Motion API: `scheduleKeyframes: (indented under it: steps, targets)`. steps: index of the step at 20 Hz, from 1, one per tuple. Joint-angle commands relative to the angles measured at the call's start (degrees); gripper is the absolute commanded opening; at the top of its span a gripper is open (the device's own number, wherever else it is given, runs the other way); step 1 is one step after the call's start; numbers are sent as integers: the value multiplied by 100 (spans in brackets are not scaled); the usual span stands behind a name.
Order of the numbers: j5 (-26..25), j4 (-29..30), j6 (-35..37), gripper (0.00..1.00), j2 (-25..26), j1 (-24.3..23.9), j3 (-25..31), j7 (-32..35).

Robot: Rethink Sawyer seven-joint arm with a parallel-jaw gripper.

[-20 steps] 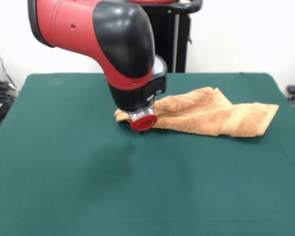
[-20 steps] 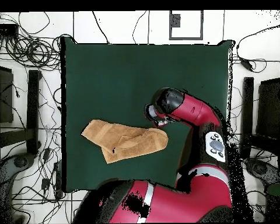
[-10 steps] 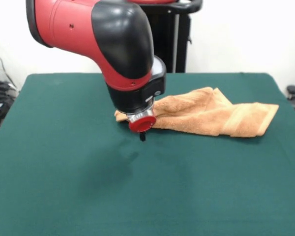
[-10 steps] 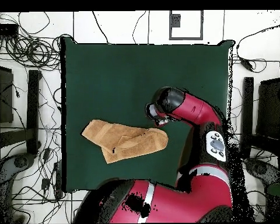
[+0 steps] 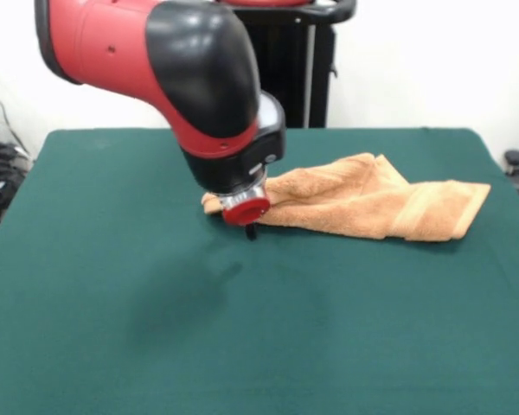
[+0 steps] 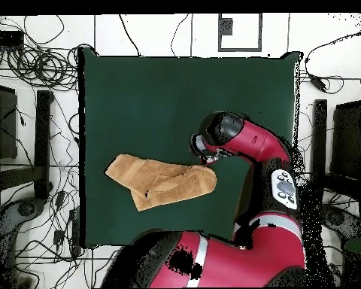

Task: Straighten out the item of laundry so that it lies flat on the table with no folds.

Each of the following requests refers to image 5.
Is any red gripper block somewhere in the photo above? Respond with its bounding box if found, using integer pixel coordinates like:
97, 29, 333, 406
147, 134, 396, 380
221, 196, 272, 241

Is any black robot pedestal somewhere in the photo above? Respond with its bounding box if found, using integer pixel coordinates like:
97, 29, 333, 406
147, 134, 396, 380
233, 0, 356, 130

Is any orange terry towel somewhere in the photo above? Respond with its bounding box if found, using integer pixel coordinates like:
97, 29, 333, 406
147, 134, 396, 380
201, 151, 492, 243

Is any dark green table cloth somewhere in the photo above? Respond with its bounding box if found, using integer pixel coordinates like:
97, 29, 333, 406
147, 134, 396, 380
0, 127, 519, 415

